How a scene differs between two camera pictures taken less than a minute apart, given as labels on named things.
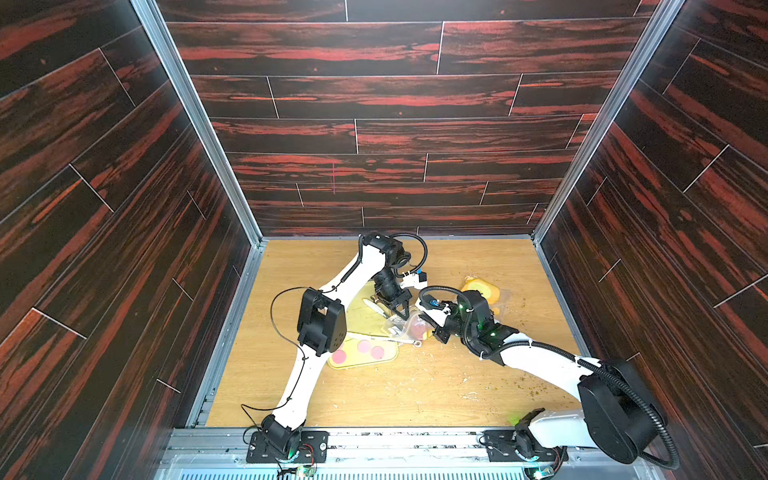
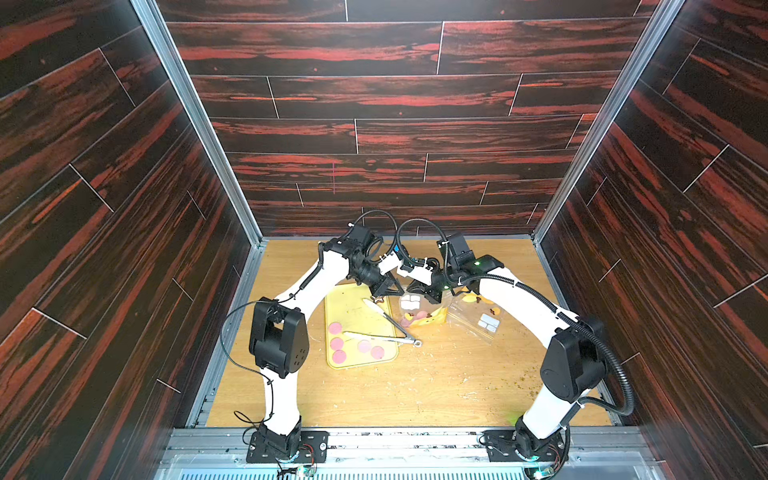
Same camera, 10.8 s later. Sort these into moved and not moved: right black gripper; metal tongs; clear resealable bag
Moved: clear resealable bag; right black gripper
Not moved: metal tongs
